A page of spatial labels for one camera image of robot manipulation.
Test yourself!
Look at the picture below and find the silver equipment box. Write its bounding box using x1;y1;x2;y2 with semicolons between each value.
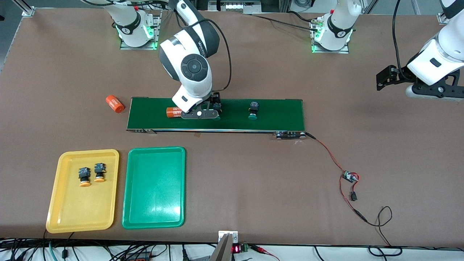
208;0;262;14

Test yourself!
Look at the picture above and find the black cable across table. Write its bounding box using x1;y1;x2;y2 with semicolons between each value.
250;11;319;31

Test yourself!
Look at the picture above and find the red and black wire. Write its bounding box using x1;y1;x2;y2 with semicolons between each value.
306;132;369;223

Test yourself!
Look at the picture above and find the red clip lead wire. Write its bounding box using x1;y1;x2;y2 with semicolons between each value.
252;245;280;261

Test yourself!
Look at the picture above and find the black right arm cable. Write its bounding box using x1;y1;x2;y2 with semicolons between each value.
174;0;232;93

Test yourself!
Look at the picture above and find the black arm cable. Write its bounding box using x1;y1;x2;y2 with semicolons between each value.
393;0;410;78
174;0;232;93

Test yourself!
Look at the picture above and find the thin black looped cable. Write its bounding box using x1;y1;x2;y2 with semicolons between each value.
364;206;403;256

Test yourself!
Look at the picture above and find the yellow plastic tray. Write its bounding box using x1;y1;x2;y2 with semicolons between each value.
46;149;120;233

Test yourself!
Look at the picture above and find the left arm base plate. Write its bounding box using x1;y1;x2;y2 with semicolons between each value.
312;20;350;54

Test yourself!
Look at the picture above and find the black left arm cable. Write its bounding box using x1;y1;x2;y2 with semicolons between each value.
393;0;410;78

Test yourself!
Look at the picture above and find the silver camera mount bracket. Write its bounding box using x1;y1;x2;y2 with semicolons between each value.
208;231;239;261

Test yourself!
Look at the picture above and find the green plastic tray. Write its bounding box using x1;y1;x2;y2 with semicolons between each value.
122;146;186;229

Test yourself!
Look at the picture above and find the green belt conveyor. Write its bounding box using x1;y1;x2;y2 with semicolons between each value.
126;97;307;140

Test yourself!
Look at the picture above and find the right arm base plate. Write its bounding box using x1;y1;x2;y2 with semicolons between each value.
120;11;162;50

